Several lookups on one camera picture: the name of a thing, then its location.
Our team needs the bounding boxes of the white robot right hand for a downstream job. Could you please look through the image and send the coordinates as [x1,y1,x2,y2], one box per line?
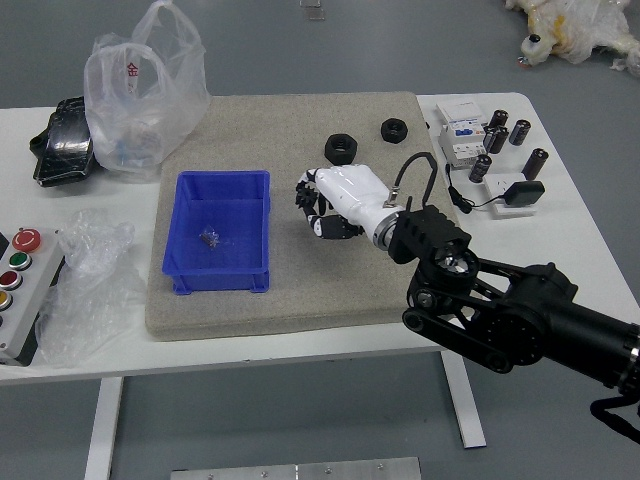
[293,164,402,244]

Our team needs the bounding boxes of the black gear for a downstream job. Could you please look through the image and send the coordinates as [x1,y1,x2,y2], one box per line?
[293,178,329,214]

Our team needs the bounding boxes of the big black nut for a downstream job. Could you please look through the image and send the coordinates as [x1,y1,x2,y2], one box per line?
[323,132,359,162]

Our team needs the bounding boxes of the small black nut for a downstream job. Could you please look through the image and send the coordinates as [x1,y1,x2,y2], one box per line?
[379,117,411,145]

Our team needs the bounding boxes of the blue plastic box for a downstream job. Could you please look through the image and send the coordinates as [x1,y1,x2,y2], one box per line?
[161,170,273,295]

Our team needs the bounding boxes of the grey push-button control box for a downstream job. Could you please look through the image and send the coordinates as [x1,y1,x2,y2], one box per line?
[0,227,66,368]

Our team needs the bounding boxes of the grey-brown foam mat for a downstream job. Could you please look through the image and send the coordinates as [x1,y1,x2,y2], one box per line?
[144,90,464,343]

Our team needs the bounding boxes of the white circuit breaker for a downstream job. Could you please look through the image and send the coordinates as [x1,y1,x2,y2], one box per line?
[433,98,490,169]

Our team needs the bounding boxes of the white power socket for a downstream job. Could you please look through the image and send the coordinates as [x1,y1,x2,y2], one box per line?
[482,172,539,221]

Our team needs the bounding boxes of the black power adapter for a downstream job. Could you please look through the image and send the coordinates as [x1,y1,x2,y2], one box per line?
[502,180,546,206]

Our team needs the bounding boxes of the clear plastic bag red print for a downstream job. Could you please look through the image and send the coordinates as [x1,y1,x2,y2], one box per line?
[83,0,212,184]

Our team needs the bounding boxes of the white table leg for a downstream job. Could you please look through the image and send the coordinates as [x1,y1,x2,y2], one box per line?
[439,349,488,450]
[83,377,125,480]

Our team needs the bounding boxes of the crumpled clear plastic wrap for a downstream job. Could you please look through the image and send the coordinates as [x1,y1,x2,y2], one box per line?
[34,207,151,369]

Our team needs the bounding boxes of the plush toy in plastic wrap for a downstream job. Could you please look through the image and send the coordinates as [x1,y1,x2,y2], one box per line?
[503,0,640,79]

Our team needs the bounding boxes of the black plastic tray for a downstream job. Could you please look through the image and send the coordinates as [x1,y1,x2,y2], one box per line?
[29,96,104,190]

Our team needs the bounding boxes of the black adapter cord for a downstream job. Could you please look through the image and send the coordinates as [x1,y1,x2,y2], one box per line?
[443,162,506,215]

